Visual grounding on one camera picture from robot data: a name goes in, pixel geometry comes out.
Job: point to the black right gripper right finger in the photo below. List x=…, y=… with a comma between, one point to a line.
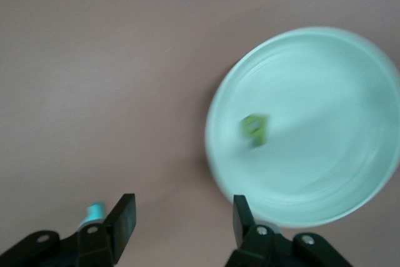
x=243, y=226

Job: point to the light green plate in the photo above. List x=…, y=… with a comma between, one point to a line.
x=312, y=154

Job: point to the green foam letter a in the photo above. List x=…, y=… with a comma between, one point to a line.
x=264, y=137

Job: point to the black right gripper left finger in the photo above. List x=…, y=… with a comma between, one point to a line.
x=122, y=223

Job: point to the teal foam letter y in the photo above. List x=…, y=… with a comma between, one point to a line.
x=93, y=210

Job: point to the brown table cover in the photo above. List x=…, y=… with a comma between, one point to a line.
x=109, y=76

